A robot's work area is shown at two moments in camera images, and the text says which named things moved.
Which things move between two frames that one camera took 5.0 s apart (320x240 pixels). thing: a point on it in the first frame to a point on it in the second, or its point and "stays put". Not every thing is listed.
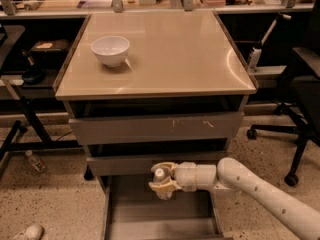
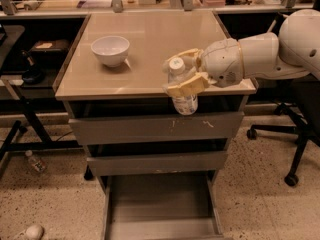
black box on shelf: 51,51 stays put
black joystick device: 34,75 stays put
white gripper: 185,176 to 220,63
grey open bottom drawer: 133,210 stays put
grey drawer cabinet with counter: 152,87 stays put
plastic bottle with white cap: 162,176 to 186,104
